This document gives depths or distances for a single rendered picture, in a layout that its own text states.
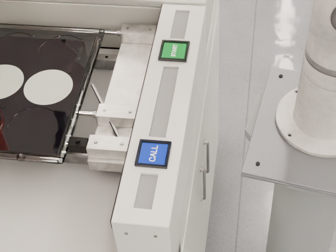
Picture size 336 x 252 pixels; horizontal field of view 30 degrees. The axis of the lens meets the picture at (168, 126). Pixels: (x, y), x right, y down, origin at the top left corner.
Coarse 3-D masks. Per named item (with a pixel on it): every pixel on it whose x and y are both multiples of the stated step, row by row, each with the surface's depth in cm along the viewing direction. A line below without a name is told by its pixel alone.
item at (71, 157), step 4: (68, 148) 123; (68, 152) 123; (72, 152) 123; (68, 156) 123; (72, 156) 123; (76, 156) 123; (80, 156) 123; (84, 156) 122; (64, 160) 124; (68, 160) 124; (72, 160) 124; (76, 160) 124; (80, 160) 124; (84, 160) 123
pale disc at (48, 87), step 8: (40, 72) 131; (48, 72) 131; (56, 72) 131; (64, 72) 131; (32, 80) 129; (40, 80) 129; (48, 80) 129; (56, 80) 129; (64, 80) 129; (24, 88) 128; (32, 88) 128; (40, 88) 128; (48, 88) 128; (56, 88) 128; (64, 88) 127; (32, 96) 126; (40, 96) 126; (48, 96) 126; (56, 96) 126; (64, 96) 126; (40, 104) 125
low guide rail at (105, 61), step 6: (102, 54) 141; (108, 54) 141; (114, 54) 141; (96, 60) 140; (102, 60) 140; (108, 60) 140; (114, 60) 140; (96, 66) 142; (102, 66) 141; (108, 66) 141
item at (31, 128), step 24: (0, 48) 137; (24, 48) 136; (48, 48) 136; (72, 48) 135; (24, 72) 131; (72, 72) 130; (24, 96) 127; (72, 96) 126; (0, 120) 123; (24, 120) 122; (48, 120) 122; (0, 144) 118; (24, 144) 118; (48, 144) 118
